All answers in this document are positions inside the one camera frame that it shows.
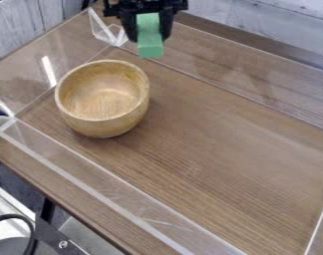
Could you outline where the green rectangular block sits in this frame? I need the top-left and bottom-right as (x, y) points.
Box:
(137, 13), (162, 58)

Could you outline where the clear acrylic corner bracket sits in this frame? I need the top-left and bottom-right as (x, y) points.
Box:
(87, 8), (129, 47)

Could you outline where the black table leg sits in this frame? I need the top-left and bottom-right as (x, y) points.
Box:
(40, 198), (55, 223)

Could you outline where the black cable loop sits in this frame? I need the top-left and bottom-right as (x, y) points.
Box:
(0, 213), (39, 255)

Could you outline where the clear acrylic tray wall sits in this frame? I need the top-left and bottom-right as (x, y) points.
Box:
(0, 96), (248, 255)

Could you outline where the light wooden bowl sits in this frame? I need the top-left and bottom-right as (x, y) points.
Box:
(54, 59), (150, 138)

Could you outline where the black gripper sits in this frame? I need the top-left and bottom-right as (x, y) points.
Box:
(103, 0), (188, 43)

